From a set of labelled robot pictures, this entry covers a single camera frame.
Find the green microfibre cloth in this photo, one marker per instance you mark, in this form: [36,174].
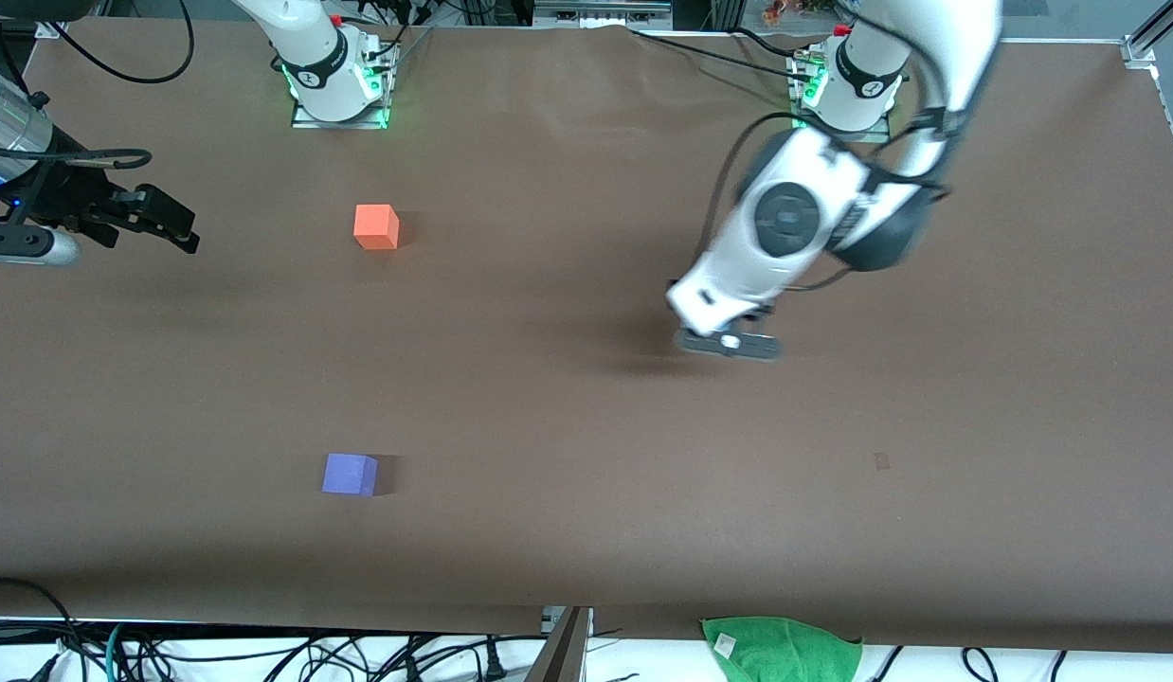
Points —
[785,652]

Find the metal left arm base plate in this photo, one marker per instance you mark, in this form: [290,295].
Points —
[806,125]

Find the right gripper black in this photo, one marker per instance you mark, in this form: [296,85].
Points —
[67,194]

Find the white cloth label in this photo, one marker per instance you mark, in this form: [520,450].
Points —
[725,644]

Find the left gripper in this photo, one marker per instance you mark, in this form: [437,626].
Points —
[758,313]

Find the brown table cover sheet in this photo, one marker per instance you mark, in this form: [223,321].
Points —
[586,426]

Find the orange foam block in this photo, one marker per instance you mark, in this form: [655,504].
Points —
[375,227]

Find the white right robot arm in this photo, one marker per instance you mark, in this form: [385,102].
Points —
[312,57]

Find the purple foam block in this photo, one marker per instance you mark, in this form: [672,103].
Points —
[349,475]

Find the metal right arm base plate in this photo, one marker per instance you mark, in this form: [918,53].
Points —
[304,118]

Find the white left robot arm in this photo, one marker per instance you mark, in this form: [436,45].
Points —
[928,38]

